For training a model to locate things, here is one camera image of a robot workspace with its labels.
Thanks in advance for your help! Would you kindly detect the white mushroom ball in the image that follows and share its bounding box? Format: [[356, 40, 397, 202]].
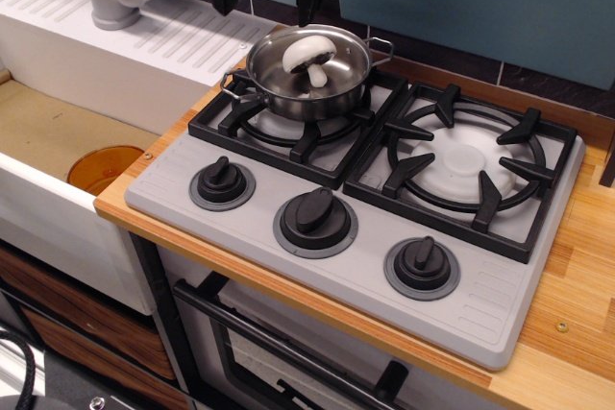
[[282, 36, 337, 88]]

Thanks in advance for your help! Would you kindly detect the stainless steel pot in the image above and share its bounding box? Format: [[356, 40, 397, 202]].
[[220, 24, 394, 122]]

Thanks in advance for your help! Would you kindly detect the black left stove knob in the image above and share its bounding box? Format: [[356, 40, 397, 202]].
[[189, 156, 257, 212]]

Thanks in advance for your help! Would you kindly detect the black stove knob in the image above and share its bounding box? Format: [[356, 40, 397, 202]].
[[189, 156, 257, 212], [273, 187, 358, 259], [383, 236, 461, 301]]

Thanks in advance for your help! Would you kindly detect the black middle stove knob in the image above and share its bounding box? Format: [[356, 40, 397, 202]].
[[273, 187, 358, 259]]

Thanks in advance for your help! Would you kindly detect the grey toy stove top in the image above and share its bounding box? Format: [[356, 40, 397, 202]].
[[123, 39, 587, 373]]

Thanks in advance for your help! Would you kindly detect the black right stove knob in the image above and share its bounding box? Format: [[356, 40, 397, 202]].
[[383, 236, 461, 301]]

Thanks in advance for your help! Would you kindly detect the black left burner grate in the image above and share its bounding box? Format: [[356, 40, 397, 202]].
[[188, 69, 409, 189]]

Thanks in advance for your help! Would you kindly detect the black burner grate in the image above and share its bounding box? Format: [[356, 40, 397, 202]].
[[188, 69, 409, 189], [344, 84, 584, 263]]

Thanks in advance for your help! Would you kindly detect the white toy sink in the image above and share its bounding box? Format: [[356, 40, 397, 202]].
[[1, 0, 273, 315]]

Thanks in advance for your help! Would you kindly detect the orange plastic bowl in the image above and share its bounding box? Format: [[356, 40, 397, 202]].
[[66, 145, 144, 196]]

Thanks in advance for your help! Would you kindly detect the black right burner grate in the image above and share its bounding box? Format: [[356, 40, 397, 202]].
[[344, 84, 584, 263]]

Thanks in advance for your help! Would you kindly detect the upper wooden drawer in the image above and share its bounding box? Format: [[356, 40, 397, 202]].
[[1, 245, 173, 378]]

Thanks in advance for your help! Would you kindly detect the wooden drawer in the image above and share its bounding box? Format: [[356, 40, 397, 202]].
[[1, 245, 173, 378], [23, 308, 190, 410]]

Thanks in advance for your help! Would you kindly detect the lower wooden drawer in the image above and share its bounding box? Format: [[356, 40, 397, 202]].
[[23, 308, 190, 410]]

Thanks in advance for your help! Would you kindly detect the brass screw in counter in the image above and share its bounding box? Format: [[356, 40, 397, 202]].
[[555, 322, 569, 333]]

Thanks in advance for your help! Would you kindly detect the oven door with handle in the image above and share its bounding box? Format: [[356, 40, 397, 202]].
[[173, 273, 493, 409]]

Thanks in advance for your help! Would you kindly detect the black braided cable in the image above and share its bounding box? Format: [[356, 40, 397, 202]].
[[0, 329, 39, 406]]

